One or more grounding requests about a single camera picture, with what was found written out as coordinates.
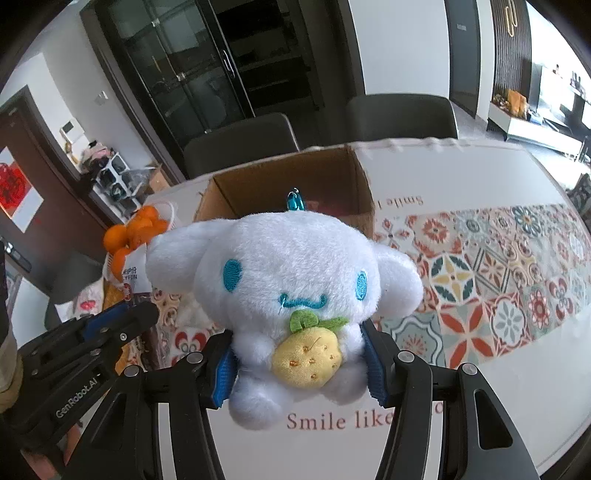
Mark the white tv cabinet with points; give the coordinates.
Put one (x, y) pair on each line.
(531, 131)

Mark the person's left hand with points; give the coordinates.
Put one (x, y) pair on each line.
(41, 464)

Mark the white shoe rack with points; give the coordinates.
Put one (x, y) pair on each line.
(113, 173)

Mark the orange fruit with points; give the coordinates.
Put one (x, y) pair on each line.
(141, 230)
(115, 237)
(123, 261)

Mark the white light switch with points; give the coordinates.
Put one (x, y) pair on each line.
(102, 95)

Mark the gold wall lamp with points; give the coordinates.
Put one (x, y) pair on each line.
(510, 18)

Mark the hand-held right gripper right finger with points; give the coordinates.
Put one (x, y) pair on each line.
(376, 369)

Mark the white intercom panel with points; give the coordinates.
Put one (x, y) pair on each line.
(69, 130)

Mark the person's left forearm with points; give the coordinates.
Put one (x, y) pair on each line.
(9, 332)

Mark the dark interior door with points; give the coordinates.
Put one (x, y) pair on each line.
(463, 55)

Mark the flat screen television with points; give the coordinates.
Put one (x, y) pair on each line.
(561, 97)

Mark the orange bag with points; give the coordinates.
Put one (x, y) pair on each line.
(517, 104)

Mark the dark glass sliding doors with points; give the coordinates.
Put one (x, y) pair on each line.
(184, 69)

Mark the colourful patterned cushion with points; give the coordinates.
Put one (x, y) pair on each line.
(581, 196)

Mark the brown entry door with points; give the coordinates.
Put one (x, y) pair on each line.
(46, 152)

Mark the floral cloth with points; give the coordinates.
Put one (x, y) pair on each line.
(85, 295)

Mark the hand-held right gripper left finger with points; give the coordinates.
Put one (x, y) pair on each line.
(221, 378)

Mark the dark slatted wall panel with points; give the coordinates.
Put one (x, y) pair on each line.
(512, 60)

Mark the white printed packet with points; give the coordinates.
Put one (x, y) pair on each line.
(136, 280)

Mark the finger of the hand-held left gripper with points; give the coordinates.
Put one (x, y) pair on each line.
(108, 319)
(138, 318)

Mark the white plush dog toy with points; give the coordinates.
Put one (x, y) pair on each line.
(286, 258)

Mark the red paper door poster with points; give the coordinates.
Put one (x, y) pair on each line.
(14, 184)

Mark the grey dining chair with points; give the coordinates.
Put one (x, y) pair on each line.
(401, 117)
(74, 277)
(240, 147)

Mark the white patterned tablecloth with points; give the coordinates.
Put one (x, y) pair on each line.
(461, 392)

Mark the brown cardboard box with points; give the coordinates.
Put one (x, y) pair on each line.
(286, 175)

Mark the pink plastic fruit basket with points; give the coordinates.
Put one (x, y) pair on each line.
(110, 270)

